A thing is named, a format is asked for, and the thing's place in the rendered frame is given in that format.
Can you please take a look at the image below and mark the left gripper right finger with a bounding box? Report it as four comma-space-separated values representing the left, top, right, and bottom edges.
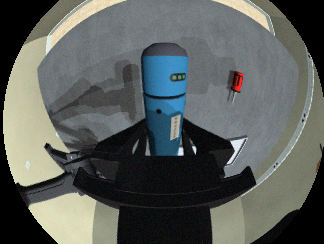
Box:
181, 118, 235, 169

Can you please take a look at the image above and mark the white shallow rectangular tray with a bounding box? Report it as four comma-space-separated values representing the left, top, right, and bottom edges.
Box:
178, 135, 248, 167

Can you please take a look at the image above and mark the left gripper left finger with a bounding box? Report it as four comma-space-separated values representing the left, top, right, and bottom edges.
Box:
94, 118, 147, 155

